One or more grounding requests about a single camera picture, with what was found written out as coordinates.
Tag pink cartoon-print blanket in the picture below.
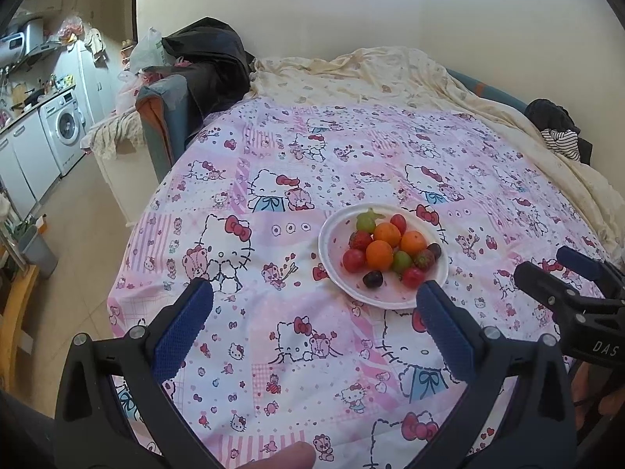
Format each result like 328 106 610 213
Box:
106 95 611 469

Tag pink plastic bag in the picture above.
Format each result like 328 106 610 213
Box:
57 16 86 42

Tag person's left hand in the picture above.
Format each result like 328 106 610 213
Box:
251 441 316 469

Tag white kitchen cabinet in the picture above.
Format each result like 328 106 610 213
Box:
0 110 62 206

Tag person's right hand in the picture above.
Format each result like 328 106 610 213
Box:
571 365 625 444

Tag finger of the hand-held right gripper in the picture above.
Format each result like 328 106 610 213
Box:
557 245 625 300
514 261 583 326

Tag grey range hood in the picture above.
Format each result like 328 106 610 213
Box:
22 18 62 59

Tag cream duvet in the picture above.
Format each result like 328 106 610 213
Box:
249 46 625 265

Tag white washing machine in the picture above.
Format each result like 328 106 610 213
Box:
39 89 89 177

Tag pink strawberry-print plate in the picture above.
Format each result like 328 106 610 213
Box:
318 204 449 310

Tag yellow wooden chair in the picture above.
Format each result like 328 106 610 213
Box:
0 264 40 392

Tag cream lace cloth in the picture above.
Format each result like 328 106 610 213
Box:
80 110 147 159

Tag striped garment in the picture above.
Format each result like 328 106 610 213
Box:
539 128 582 159

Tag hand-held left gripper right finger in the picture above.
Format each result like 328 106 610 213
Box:
410 281 578 469

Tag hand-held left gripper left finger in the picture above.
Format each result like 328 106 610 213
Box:
54 277 220 469

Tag dark cloth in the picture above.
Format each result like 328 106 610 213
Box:
526 98 593 164

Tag black jacket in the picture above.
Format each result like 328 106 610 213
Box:
161 17 255 123

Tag white plastic bag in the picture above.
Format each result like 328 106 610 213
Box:
128 27 164 72

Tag orange mandarin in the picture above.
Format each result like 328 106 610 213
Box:
374 223 402 248
400 231 429 256
366 240 394 271

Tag grey trash bin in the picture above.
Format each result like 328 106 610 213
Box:
20 225 58 279

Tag tall white cabinet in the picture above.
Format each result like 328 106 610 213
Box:
73 41 125 130

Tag hanging cream towel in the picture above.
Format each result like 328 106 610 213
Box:
84 27 107 62

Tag blue headboard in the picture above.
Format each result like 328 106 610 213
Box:
446 68 530 115

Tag silver water heater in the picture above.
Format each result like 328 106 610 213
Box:
0 29 30 66

